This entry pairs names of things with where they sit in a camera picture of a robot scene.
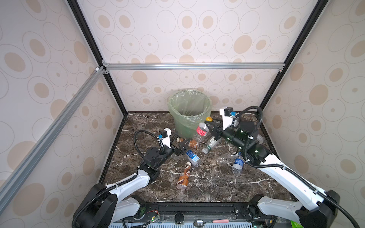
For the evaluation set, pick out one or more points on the grey mesh waste bin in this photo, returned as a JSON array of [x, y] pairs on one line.
[[188, 116]]

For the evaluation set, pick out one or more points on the clear adhesive tape roll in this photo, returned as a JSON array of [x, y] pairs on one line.
[[260, 139]]

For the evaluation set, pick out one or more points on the brown tea bottle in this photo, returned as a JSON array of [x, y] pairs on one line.
[[184, 177], [192, 142]]

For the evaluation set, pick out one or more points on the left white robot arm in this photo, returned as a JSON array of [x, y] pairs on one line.
[[106, 204]]

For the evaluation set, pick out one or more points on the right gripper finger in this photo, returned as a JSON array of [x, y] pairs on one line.
[[213, 126], [217, 134]]

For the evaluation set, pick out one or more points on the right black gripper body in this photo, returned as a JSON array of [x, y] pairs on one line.
[[230, 136]]

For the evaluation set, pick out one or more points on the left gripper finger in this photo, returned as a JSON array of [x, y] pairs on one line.
[[184, 149], [184, 143]]

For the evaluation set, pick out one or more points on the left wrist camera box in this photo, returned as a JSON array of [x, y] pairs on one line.
[[164, 137]]

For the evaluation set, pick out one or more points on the metal spoon pink handle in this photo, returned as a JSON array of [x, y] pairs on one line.
[[200, 223]]

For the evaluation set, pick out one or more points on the blue label bottle centre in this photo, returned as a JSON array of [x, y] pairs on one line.
[[193, 158]]

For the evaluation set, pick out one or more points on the clear bottle pink label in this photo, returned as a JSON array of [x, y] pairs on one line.
[[202, 130]]

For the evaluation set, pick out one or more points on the horizontal aluminium frame bar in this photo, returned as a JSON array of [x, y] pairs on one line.
[[192, 66]]

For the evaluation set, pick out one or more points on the left slanted aluminium bar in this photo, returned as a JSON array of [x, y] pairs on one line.
[[28, 164]]

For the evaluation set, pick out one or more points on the black round knob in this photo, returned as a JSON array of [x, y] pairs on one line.
[[179, 218]]

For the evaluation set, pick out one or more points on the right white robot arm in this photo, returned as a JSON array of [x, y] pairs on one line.
[[314, 208]]

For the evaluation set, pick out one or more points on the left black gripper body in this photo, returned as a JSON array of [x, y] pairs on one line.
[[166, 154]]

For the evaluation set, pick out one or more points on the clear bottle blue cap right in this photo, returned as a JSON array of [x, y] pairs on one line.
[[238, 165]]

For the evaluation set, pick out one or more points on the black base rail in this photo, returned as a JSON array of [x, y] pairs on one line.
[[240, 215]]

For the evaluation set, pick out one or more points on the green packet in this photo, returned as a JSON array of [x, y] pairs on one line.
[[295, 224]]

